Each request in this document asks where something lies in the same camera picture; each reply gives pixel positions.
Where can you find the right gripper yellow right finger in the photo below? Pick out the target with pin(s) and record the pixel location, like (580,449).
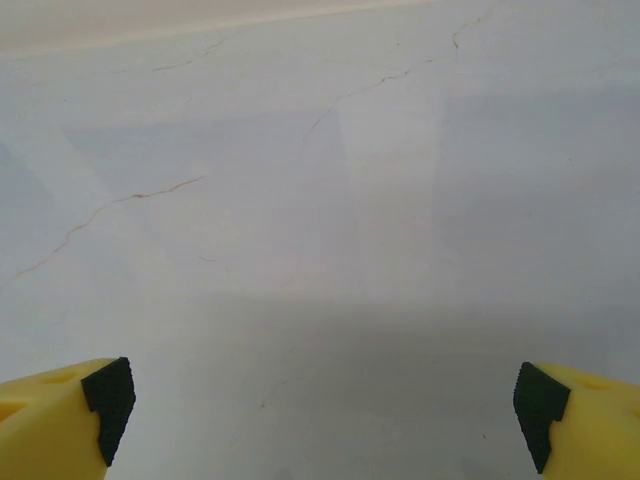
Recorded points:
(595,430)

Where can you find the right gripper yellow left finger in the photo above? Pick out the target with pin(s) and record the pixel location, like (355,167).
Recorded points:
(45,425)

